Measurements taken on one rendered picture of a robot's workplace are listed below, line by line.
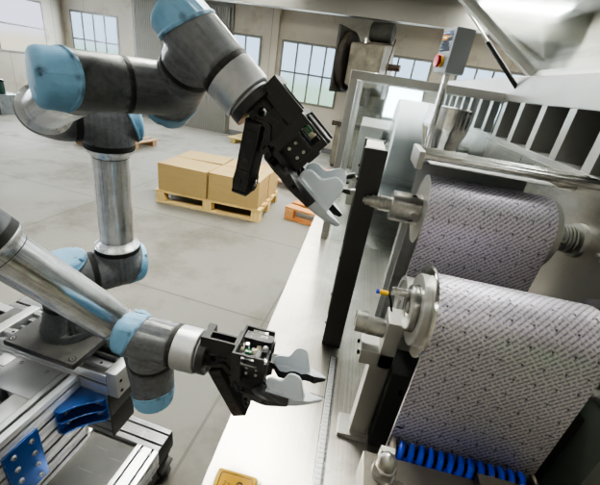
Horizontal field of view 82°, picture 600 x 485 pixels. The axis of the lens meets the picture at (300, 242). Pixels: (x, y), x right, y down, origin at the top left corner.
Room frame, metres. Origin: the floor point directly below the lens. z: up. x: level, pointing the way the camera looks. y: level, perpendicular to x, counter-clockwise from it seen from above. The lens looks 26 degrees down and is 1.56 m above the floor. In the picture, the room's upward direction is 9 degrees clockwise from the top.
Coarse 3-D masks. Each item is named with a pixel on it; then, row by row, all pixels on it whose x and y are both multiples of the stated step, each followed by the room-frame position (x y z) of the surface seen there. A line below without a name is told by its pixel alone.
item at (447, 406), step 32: (416, 384) 0.40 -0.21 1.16; (448, 384) 0.39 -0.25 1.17; (480, 384) 0.39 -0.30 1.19; (512, 384) 0.39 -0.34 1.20; (416, 416) 0.40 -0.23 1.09; (448, 416) 0.39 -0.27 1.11; (480, 416) 0.39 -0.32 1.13; (512, 416) 0.38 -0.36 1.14; (544, 416) 0.38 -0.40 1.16; (448, 448) 0.39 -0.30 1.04; (480, 448) 0.38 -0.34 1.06; (512, 448) 0.38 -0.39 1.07; (544, 448) 0.37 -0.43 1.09
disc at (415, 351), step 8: (424, 272) 0.51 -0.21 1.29; (432, 272) 0.47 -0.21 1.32; (432, 280) 0.46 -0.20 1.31; (432, 304) 0.42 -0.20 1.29; (432, 312) 0.41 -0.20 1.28; (432, 320) 0.40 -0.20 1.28; (432, 328) 0.39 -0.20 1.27; (424, 336) 0.40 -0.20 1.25; (424, 344) 0.39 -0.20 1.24; (416, 352) 0.41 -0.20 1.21
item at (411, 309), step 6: (414, 288) 0.47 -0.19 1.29; (420, 288) 0.47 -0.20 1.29; (414, 294) 0.45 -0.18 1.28; (420, 294) 0.45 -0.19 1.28; (408, 300) 0.48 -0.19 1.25; (414, 300) 0.44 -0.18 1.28; (420, 300) 0.44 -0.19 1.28; (408, 306) 0.46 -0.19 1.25; (414, 306) 0.44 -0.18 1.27; (420, 306) 0.44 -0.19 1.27; (402, 312) 0.48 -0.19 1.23; (408, 312) 0.46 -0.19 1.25; (414, 312) 0.43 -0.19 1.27; (402, 318) 0.47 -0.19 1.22; (408, 318) 0.44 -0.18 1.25; (414, 318) 0.43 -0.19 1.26; (402, 324) 0.46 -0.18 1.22; (408, 324) 0.43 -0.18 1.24; (414, 324) 0.43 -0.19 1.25; (408, 330) 0.44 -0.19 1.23
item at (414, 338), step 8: (416, 280) 0.50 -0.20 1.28; (424, 280) 0.46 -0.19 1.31; (424, 288) 0.45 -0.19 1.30; (432, 288) 0.44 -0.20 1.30; (424, 296) 0.43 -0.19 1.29; (432, 296) 0.43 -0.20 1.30; (424, 304) 0.42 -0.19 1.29; (424, 312) 0.42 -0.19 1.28; (424, 320) 0.41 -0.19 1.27; (416, 328) 0.42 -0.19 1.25; (424, 328) 0.41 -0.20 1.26; (408, 336) 0.44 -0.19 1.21; (416, 336) 0.41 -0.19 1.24; (408, 344) 0.43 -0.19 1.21; (416, 344) 0.41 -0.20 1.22
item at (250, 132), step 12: (252, 120) 0.49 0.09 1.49; (252, 132) 0.49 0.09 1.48; (240, 144) 0.49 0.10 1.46; (252, 144) 0.49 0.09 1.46; (240, 156) 0.49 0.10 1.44; (252, 156) 0.49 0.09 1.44; (240, 168) 0.49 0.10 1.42; (252, 168) 0.49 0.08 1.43; (240, 180) 0.49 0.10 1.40; (252, 180) 0.50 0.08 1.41; (240, 192) 0.49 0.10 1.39
